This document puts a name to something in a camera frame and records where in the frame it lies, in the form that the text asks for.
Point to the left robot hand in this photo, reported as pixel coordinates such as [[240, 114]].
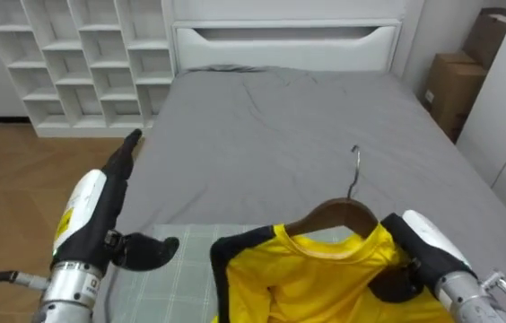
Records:
[[100, 215]]

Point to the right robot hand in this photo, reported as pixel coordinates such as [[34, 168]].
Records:
[[428, 251]]

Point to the brown wooden clothes hanger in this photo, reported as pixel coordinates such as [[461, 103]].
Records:
[[338, 213]]

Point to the yellow shirt with black trim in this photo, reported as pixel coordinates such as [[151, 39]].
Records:
[[316, 278]]

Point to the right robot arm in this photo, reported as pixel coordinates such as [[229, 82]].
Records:
[[473, 298]]

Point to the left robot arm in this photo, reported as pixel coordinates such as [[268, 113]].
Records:
[[67, 291]]

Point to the white cubby shelf unit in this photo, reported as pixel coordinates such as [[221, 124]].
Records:
[[78, 63]]

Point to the white wardrobe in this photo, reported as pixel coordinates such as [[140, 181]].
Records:
[[504, 112]]

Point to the brown cardboard box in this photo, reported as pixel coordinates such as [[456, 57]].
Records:
[[452, 92], [486, 36]]

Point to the grey bed with white headboard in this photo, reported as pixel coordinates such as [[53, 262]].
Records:
[[289, 148]]

